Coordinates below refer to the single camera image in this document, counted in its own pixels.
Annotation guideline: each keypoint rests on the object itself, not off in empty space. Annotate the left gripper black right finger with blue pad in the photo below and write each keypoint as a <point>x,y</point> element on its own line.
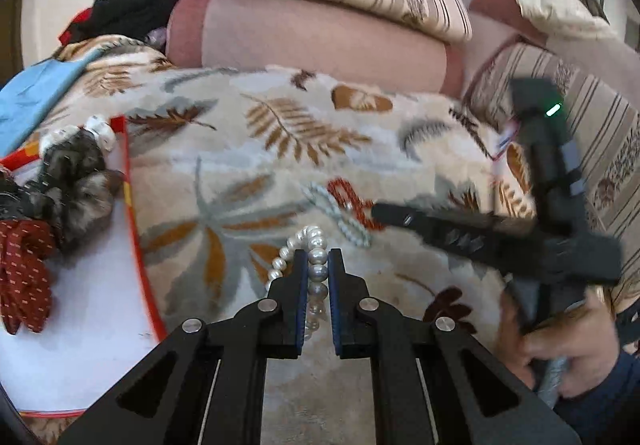
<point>433,383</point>

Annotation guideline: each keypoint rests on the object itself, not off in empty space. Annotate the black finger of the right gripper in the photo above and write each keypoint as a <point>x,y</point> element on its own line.
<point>511,245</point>

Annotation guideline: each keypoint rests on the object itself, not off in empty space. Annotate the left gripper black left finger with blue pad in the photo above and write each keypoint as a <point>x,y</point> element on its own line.
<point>205,386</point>

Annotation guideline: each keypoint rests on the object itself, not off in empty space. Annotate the red rimmed white tray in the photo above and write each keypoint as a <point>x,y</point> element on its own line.
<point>103,318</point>

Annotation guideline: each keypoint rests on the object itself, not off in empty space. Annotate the dark red polka dot scrunchie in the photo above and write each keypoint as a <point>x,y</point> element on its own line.
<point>26,297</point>

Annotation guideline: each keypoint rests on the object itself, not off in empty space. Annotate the grey black sheer scrunchie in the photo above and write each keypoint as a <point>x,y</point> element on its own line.
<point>74,191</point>

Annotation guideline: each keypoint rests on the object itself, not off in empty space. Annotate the black hair claw clip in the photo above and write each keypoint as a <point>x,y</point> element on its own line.
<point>14,204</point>

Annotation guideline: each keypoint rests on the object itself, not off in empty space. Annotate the white cherry print scrunchie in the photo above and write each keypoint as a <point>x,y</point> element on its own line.
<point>97,126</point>

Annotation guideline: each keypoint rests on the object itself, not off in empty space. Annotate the person's right hand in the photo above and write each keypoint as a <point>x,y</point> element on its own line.
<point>585,336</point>

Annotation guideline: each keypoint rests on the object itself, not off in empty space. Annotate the pink cushion right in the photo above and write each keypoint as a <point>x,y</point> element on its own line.
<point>498,23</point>

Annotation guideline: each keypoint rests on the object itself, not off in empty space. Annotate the leaf pattern plush blanket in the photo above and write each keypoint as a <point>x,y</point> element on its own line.
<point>227,165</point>

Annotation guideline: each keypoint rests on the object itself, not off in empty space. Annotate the cream crumpled cloth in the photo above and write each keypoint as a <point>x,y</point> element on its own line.
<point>566,18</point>

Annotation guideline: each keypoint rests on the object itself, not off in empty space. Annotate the light blue cloth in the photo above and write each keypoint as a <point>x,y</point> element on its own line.
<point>30,95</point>

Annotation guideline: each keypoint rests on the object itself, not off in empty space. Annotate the pink bolster pillow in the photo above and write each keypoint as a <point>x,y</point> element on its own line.
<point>315,36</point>

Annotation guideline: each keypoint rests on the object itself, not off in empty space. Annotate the black and red clothes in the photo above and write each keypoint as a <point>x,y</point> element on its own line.
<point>130,18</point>

